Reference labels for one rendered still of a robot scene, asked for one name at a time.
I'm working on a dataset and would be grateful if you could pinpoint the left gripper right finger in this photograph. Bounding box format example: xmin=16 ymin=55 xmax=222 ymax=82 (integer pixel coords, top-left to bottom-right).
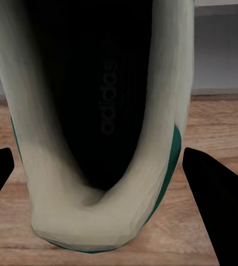
xmin=182 ymin=147 xmax=238 ymax=266

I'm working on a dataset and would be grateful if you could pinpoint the gym shoe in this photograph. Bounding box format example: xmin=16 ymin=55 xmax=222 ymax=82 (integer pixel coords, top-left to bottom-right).
xmin=0 ymin=0 xmax=195 ymax=254

